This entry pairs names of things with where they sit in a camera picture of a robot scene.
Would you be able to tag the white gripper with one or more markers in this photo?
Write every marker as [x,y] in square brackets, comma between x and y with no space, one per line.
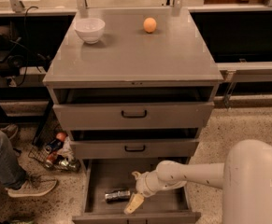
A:
[144,184]

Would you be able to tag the silver redbull can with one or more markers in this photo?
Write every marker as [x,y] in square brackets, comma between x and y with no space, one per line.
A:
[117,195]

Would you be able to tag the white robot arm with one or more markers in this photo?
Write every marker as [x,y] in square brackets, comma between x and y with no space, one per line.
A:
[245,179]

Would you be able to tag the grey bottom drawer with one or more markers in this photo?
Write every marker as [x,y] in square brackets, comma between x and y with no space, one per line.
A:
[168,207]

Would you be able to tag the grey drawer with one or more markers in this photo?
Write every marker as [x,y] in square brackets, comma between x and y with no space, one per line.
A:
[121,144]
[168,207]
[133,108]

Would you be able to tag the grey middle drawer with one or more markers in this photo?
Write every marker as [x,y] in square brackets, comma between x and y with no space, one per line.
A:
[121,144]

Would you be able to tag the grey top drawer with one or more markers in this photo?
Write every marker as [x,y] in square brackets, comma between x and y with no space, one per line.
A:
[133,108]

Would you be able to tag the grey drawer cabinet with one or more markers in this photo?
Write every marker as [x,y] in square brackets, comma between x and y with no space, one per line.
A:
[126,56]

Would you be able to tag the blue can in basket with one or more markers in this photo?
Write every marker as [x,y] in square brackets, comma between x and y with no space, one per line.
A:
[53,146]

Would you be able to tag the red apple in basket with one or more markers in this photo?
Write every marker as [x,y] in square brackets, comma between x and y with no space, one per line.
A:
[61,136]

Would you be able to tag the beige sneaker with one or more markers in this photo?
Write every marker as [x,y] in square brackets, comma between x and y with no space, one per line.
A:
[34,186]

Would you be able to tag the person leg in jeans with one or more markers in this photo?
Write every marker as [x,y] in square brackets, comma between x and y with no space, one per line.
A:
[12,176]

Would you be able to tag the orange fruit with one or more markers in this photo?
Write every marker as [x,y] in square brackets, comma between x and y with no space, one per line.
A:
[149,25]

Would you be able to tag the white ceramic bowl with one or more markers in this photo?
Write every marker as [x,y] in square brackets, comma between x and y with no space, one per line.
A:
[90,30]

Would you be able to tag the dark machine under bench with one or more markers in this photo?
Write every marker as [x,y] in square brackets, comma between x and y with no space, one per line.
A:
[10,61]

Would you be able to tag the wire basket on floor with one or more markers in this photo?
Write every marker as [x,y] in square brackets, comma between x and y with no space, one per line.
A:
[62,159]

